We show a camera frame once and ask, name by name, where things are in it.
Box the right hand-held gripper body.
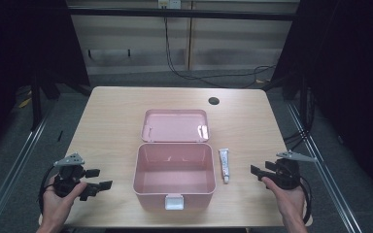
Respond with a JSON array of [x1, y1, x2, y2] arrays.
[[264, 150, 319, 191]]

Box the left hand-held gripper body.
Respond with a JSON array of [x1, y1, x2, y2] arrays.
[[52, 152, 88, 199]]

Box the white ointment tube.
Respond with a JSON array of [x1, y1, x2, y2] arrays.
[[218, 148, 231, 184]]

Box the pink plastic storage box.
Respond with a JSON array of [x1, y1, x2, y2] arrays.
[[131, 108, 218, 212]]

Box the person's right hand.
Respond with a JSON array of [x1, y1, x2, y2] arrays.
[[260, 176, 306, 225]]

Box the person's left hand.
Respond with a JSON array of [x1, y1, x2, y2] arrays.
[[41, 175, 88, 228]]

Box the black metal stand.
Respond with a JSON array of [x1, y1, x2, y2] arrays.
[[29, 74, 44, 132]]

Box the yellow floor tape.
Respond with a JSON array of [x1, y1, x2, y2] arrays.
[[17, 96, 33, 110]]

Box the black curtain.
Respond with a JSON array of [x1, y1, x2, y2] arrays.
[[270, 0, 373, 205], [0, 0, 91, 156]]

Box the black horizontal bar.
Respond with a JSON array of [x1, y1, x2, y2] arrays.
[[67, 8, 300, 22]]

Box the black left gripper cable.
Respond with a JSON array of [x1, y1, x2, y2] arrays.
[[37, 165, 56, 215]]

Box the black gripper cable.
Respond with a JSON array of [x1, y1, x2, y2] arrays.
[[37, 165, 56, 215], [299, 176, 314, 225]]

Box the metal floor rail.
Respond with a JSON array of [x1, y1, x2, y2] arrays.
[[0, 106, 57, 233], [286, 102, 363, 233]]

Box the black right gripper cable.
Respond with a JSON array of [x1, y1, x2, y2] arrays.
[[299, 176, 314, 225]]

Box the black wall cable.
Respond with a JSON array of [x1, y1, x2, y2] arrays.
[[163, 16, 277, 89]]

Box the white wall socket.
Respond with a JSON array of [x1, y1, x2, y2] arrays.
[[156, 0, 183, 10]]

